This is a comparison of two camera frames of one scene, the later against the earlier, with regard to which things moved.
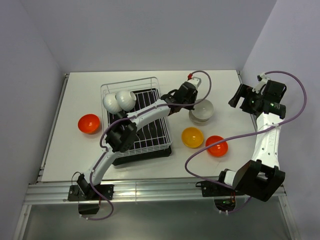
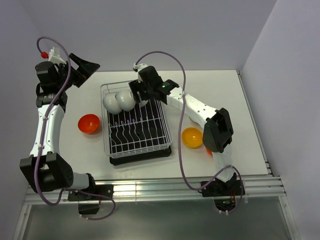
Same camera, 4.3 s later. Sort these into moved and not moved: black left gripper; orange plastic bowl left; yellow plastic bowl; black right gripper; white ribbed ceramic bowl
Moved: black left gripper; black right gripper
Not moved: yellow plastic bowl; orange plastic bowl left; white ribbed ceramic bowl
